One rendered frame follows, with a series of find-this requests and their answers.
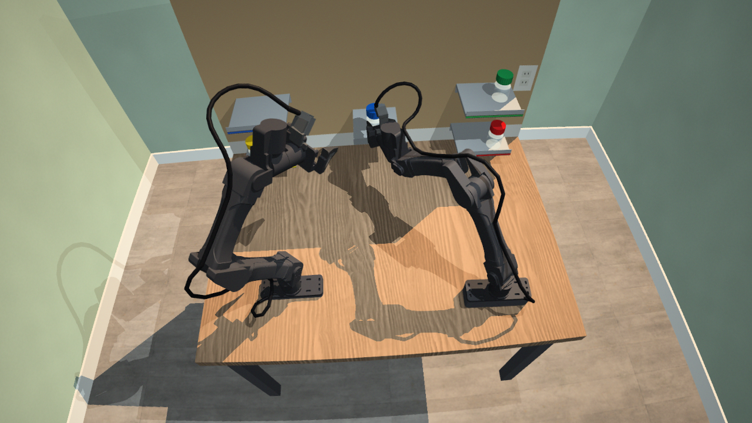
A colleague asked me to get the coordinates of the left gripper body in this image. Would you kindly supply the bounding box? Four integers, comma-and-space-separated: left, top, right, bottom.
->
285, 115, 326, 174

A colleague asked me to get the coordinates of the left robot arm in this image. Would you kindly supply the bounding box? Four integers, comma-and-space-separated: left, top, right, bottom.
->
189, 119, 323, 299

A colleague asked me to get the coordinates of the clear glass bottle with red cap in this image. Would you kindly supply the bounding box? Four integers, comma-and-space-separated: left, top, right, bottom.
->
486, 120, 506, 150

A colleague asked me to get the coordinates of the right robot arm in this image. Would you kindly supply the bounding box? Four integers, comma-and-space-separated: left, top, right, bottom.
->
381, 121, 527, 302

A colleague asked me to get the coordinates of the clear bottle with green cap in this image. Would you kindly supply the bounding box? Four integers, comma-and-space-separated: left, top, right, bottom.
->
492, 69, 513, 103

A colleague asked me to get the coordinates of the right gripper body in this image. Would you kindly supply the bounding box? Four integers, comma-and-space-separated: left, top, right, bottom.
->
367, 106, 388, 149

